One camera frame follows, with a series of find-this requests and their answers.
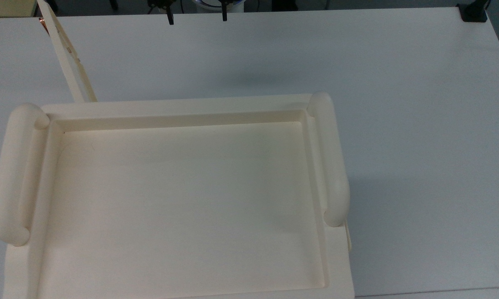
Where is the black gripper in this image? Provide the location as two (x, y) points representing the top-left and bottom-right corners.
(147, 0), (228, 26)

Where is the cream tray support leg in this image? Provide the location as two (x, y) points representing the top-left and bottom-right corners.
(37, 0), (98, 103)

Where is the black table clamp block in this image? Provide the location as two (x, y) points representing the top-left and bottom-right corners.
(457, 0), (489, 23)

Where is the cream plastic tray with handles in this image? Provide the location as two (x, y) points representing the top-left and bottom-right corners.
(0, 91), (355, 299)

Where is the cream rounded cabinet carry handle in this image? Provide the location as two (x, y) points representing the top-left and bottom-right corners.
(0, 103), (51, 247)

